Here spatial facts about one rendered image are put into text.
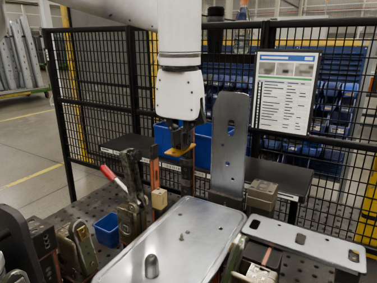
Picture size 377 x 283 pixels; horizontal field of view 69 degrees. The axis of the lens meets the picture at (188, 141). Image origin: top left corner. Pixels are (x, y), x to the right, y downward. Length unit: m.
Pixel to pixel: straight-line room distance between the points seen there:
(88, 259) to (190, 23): 0.55
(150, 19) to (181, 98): 0.20
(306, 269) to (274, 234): 0.41
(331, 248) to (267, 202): 0.20
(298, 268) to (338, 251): 0.39
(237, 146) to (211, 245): 0.31
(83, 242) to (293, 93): 0.82
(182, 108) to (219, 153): 0.36
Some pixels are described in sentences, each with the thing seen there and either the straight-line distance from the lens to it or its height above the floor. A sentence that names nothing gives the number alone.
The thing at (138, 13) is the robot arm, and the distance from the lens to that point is 0.65.
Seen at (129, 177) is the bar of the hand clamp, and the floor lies 1.15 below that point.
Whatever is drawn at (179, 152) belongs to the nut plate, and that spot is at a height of 1.25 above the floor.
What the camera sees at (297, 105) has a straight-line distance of 1.07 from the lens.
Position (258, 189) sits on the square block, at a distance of 0.87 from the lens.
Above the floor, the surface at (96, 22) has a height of 1.66.
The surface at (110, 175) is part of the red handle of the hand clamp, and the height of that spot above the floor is 1.13.
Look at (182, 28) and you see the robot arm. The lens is 0.54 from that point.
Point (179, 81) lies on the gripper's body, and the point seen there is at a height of 1.41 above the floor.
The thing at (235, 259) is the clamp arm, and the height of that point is 1.07.
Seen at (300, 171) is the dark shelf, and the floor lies 1.03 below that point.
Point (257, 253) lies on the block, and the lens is 0.76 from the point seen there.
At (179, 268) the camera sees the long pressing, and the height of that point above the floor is 1.00.
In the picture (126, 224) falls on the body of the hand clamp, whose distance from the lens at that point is 0.82.
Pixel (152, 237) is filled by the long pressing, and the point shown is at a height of 1.00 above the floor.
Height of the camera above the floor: 1.48
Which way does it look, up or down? 20 degrees down
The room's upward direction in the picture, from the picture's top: straight up
